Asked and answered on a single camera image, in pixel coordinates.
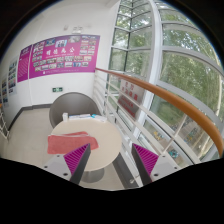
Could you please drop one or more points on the wooden orange handrail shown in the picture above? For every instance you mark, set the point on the wooden orange handrail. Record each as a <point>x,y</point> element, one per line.
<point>202,120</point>

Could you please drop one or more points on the round white table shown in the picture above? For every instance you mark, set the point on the round white table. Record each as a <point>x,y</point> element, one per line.
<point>109,144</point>

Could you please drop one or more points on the small white bottle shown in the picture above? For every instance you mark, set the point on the small white bottle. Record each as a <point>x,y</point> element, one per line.
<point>65,117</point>

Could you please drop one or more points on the green exit sign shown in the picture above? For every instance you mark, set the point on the green exit sign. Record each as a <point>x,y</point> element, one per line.
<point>57,89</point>

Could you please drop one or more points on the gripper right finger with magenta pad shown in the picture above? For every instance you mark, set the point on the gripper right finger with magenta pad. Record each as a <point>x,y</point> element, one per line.
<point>152,167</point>

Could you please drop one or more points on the white box on table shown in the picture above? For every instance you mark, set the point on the white box on table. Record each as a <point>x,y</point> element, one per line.
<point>77,117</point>

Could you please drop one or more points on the large magenta wall poster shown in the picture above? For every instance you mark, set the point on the large magenta wall poster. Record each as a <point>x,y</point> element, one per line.
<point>64,54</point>

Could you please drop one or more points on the red white notice sign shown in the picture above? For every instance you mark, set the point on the red white notice sign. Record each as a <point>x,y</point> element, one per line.
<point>130,97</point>

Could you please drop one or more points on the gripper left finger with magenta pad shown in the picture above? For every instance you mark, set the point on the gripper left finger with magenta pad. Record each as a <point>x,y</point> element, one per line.
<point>69,166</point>

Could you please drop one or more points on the white photo wall poster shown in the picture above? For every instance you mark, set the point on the white photo wall poster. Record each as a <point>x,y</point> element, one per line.
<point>12,77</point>

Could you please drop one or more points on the white metal railing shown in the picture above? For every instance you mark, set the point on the white metal railing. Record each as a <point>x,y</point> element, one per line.
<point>159,126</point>

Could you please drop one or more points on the grey round-back chair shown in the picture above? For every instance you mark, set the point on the grey round-back chair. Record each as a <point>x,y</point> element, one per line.
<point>72,103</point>

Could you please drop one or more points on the small magenta wall poster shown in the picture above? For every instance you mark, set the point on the small magenta wall poster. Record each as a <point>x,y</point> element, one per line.
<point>23,64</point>

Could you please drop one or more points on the pink red towel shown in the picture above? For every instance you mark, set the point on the pink red towel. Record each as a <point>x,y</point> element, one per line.
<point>64,143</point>

